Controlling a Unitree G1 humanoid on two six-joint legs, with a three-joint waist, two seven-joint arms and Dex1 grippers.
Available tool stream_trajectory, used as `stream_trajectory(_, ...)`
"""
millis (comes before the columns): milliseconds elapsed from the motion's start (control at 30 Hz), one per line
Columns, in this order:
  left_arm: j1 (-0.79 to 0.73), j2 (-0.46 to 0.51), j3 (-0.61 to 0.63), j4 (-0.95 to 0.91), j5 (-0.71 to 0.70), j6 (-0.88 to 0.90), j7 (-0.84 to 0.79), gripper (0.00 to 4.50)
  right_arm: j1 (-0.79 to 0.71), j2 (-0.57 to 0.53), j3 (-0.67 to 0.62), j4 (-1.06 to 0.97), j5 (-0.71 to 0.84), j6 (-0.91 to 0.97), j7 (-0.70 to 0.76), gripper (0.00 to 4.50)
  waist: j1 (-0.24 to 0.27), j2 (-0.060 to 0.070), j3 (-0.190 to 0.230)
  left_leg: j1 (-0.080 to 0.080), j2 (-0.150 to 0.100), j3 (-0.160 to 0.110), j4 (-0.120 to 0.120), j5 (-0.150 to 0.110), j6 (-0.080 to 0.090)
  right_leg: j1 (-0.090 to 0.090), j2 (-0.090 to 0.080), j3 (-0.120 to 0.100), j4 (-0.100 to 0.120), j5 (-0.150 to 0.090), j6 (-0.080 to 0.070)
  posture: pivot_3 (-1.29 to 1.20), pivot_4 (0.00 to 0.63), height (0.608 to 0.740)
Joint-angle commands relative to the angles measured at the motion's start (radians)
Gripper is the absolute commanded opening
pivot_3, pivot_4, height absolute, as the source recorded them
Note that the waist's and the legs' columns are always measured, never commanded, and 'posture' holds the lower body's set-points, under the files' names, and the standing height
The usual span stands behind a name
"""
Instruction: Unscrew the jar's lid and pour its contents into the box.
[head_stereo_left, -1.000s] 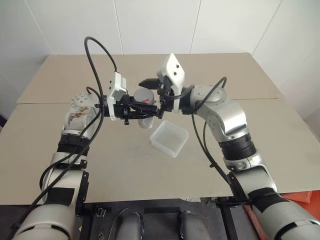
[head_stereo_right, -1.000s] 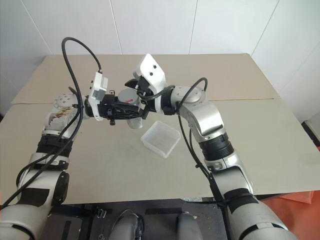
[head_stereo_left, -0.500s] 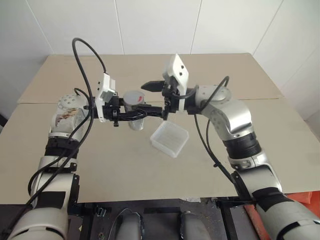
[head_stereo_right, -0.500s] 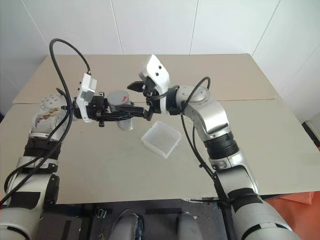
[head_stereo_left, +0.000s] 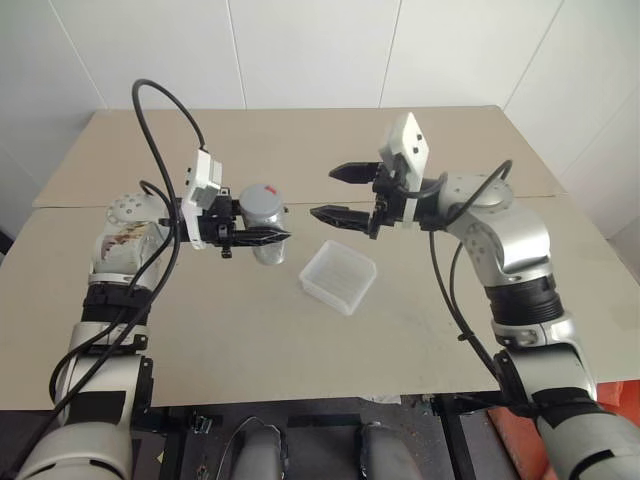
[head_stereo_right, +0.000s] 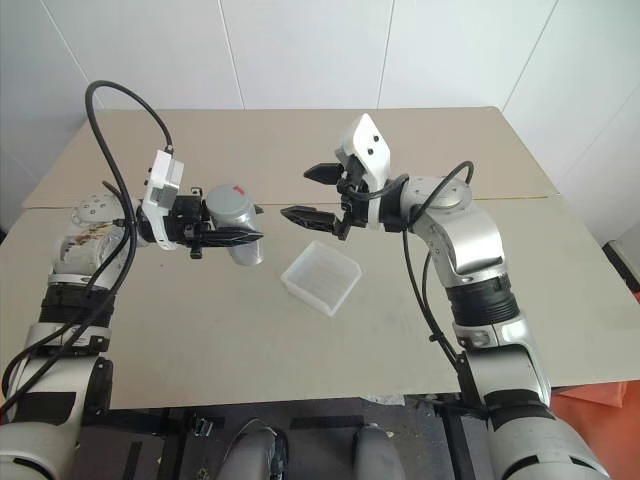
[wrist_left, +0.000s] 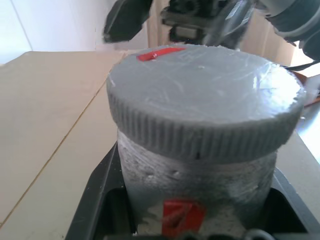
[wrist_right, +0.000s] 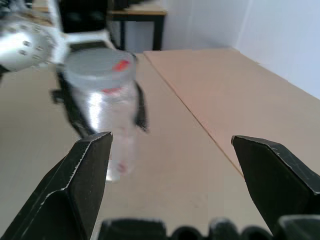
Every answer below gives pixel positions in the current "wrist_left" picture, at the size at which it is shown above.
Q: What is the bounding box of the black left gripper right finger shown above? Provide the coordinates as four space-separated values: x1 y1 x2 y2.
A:
259 167 320 240

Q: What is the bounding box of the brown cardboard box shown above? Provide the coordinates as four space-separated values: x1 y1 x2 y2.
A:
146 9 295 67

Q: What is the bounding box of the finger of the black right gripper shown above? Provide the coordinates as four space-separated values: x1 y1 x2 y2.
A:
203 0 255 49
102 0 154 44

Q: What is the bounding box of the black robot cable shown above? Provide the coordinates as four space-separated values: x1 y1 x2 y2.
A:
284 59 320 72

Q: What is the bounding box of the grey ribbed screw lid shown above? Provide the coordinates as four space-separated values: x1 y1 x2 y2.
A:
105 44 307 161

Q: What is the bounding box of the grey jar with red tape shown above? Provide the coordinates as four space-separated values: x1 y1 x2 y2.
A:
116 128 278 240

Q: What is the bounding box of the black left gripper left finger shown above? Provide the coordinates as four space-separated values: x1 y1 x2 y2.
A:
66 142 138 240

